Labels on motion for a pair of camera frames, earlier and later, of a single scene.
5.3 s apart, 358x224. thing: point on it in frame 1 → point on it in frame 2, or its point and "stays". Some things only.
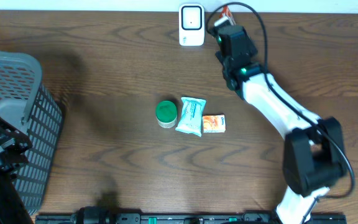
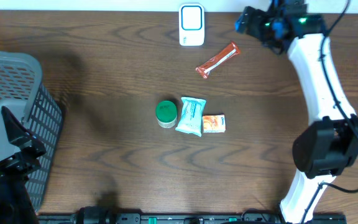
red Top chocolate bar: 226,11 → 231,51
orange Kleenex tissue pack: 214,124 stays
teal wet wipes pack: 191,121 stays
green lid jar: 166,113 stays
